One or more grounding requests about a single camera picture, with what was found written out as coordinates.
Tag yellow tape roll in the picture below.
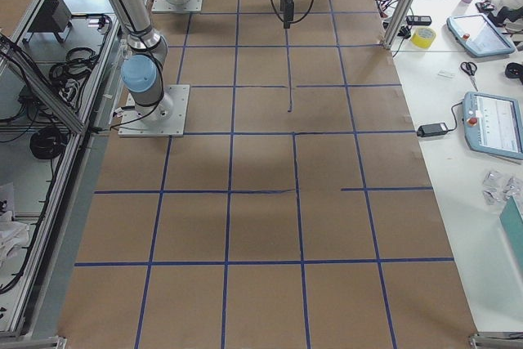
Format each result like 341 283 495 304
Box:
410 26 436 49

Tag upper teach pendant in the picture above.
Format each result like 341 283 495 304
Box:
446 14 516 57

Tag teach pendant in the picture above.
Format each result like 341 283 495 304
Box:
446 14 516 57
463 92 522 160

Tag black power adapter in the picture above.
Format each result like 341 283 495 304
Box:
416 123 449 137

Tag lower teach pendant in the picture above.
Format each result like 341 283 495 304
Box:
463 92 522 160

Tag black handled scissors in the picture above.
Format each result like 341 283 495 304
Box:
460 61 478 92

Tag aluminium side frame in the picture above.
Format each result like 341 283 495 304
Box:
1 0 119 340

